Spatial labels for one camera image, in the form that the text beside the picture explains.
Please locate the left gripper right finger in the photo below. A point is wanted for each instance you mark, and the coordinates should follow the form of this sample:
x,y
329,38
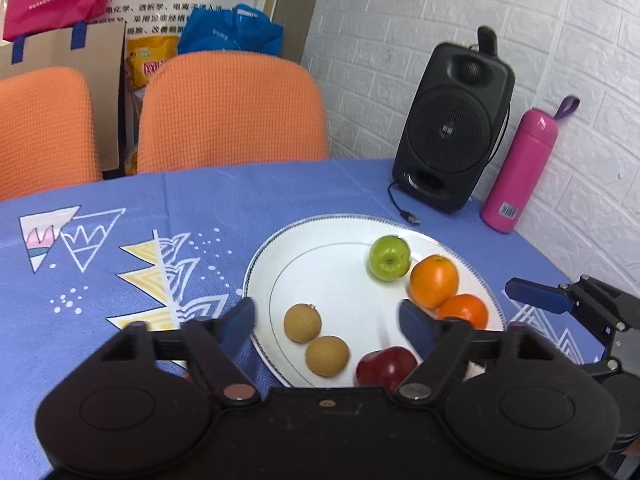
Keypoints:
x,y
442,346

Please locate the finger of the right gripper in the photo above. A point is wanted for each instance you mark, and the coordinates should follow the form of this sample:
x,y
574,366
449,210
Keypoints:
x,y
601,308
550,299

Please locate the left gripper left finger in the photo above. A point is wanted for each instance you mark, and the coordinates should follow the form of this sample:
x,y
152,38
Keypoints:
x,y
211,345

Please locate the red-orange tangerine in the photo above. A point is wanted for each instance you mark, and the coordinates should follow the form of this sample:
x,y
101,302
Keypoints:
x,y
465,307

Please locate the dark red plum front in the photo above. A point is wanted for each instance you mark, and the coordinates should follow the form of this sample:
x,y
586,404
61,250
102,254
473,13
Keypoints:
x,y
386,368

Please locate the large orange front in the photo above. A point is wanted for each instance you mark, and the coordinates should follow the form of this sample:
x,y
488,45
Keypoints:
x,y
432,281

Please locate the brown longan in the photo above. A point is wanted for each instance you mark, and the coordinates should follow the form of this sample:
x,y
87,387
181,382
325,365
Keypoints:
x,y
327,356
302,323

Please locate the small green apple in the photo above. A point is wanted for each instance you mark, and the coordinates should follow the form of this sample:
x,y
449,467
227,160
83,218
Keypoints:
x,y
389,258

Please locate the blue patterned tablecloth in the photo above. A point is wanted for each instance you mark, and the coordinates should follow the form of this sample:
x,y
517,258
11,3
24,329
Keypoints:
x,y
79,264

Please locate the white oval plate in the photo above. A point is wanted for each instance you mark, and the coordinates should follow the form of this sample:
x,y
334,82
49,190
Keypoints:
x,y
323,261

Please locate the pink water bottle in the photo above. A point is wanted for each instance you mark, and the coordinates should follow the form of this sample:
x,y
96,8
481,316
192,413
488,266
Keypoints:
x,y
520,172

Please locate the black speaker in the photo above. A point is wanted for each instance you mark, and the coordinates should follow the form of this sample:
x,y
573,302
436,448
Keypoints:
x,y
455,121

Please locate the right orange chair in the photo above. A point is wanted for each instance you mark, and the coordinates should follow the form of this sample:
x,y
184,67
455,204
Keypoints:
x,y
228,108

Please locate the orange chair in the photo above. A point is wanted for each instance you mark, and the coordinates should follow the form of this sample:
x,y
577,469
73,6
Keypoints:
x,y
228,108
47,133

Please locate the left orange chair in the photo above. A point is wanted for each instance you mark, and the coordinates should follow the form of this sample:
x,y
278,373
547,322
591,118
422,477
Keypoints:
x,y
47,133

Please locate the yellow snack bag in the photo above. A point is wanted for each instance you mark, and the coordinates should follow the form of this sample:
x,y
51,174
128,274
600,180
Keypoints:
x,y
144,56

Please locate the brown paper bag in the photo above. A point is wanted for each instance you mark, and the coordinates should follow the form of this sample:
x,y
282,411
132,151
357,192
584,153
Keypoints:
x,y
97,52

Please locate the blue plastic bag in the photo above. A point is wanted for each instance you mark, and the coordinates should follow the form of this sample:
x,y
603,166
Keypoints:
x,y
242,28

